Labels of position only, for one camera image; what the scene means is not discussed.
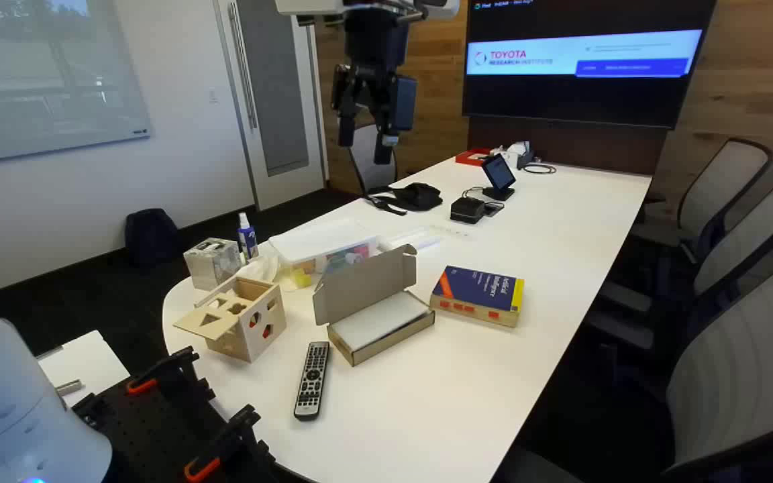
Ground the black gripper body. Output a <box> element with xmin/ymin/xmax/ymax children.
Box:
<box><xmin>333</xmin><ymin>4</ymin><xmax>416</xmax><ymax>114</ymax></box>

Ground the brown cardboard box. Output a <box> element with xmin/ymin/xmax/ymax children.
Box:
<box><xmin>313</xmin><ymin>245</ymin><xmax>435</xmax><ymax>367</ymax></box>

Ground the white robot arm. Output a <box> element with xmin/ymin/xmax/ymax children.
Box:
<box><xmin>0</xmin><ymin>318</ymin><xmax>114</xmax><ymax>483</ymax></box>

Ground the small beige cube box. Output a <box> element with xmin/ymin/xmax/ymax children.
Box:
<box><xmin>182</xmin><ymin>237</ymin><xmax>243</xmax><ymax>291</ymax></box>

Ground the wooden shape sorter box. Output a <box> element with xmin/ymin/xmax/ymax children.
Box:
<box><xmin>176</xmin><ymin>276</ymin><xmax>288</xmax><ymax>362</ymax></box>

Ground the grey chair behind table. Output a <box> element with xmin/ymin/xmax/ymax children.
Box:
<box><xmin>349</xmin><ymin>123</ymin><xmax>394</xmax><ymax>193</ymax></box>

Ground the white door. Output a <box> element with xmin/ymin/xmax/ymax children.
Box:
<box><xmin>215</xmin><ymin>0</ymin><xmax>325</xmax><ymax>209</ymax></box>

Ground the black headset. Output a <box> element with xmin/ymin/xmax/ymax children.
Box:
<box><xmin>369</xmin><ymin>182</ymin><xmax>444</xmax><ymax>216</ymax></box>

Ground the red flat object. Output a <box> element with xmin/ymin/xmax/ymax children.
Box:
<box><xmin>458</xmin><ymin>151</ymin><xmax>490</xmax><ymax>167</ymax></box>

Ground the small tablet on stand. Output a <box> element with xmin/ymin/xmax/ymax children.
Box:
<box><xmin>483</xmin><ymin>155</ymin><xmax>517</xmax><ymax>201</ymax></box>

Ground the black square device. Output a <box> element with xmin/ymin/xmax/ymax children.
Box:
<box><xmin>452</xmin><ymin>198</ymin><xmax>487</xmax><ymax>222</ymax></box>

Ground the clear plastic container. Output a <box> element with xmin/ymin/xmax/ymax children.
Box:
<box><xmin>272</xmin><ymin>229</ymin><xmax>382</xmax><ymax>288</ymax></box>

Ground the blue spray bottle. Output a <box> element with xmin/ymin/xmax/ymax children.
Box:
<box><xmin>237</xmin><ymin>212</ymin><xmax>258</xmax><ymax>263</ymax></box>

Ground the blue and yellow book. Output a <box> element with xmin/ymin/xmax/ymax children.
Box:
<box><xmin>429</xmin><ymin>267</ymin><xmax>527</xmax><ymax>328</ymax></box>

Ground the black backpack on floor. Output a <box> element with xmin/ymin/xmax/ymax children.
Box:
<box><xmin>125</xmin><ymin>208</ymin><xmax>178</xmax><ymax>267</ymax></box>

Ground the black remote control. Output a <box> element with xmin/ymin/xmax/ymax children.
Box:
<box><xmin>294</xmin><ymin>342</ymin><xmax>330</xmax><ymax>421</ymax></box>

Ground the grey office chair far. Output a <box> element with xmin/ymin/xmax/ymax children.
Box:
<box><xmin>631</xmin><ymin>138</ymin><xmax>773</xmax><ymax>257</ymax></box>

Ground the grey office chair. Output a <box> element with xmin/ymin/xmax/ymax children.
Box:
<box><xmin>631</xmin><ymin>138</ymin><xmax>773</xmax><ymax>257</ymax></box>
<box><xmin>494</xmin><ymin>273</ymin><xmax>773</xmax><ymax>483</ymax></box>
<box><xmin>588</xmin><ymin>190</ymin><xmax>773</xmax><ymax>360</ymax></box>

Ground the grey office chair middle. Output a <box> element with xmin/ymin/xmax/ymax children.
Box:
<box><xmin>588</xmin><ymin>190</ymin><xmax>773</xmax><ymax>360</ymax></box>

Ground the black clamp orange tip left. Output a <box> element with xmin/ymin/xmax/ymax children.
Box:
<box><xmin>126</xmin><ymin>346</ymin><xmax>199</xmax><ymax>397</ymax></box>

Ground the black clamp orange tip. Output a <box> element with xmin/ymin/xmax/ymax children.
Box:
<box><xmin>182</xmin><ymin>406</ymin><xmax>260</xmax><ymax>483</ymax></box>
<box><xmin>126</xmin><ymin>346</ymin><xmax>199</xmax><ymax>397</ymax></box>

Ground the black clamp orange tip right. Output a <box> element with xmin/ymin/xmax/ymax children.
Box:
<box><xmin>182</xmin><ymin>406</ymin><xmax>260</xmax><ymax>483</ymax></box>

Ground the white side table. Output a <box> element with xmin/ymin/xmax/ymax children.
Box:
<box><xmin>40</xmin><ymin>331</ymin><xmax>130</xmax><ymax>409</ymax></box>

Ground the grey office chair near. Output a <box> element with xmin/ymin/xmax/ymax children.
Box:
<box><xmin>494</xmin><ymin>273</ymin><xmax>773</xmax><ymax>483</ymax></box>

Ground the wall mounted tv screen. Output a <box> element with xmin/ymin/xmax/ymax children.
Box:
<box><xmin>462</xmin><ymin>0</ymin><xmax>717</xmax><ymax>128</ymax></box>

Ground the wall whiteboard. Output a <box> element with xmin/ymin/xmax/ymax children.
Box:
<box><xmin>0</xmin><ymin>0</ymin><xmax>150</xmax><ymax>162</ymax></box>

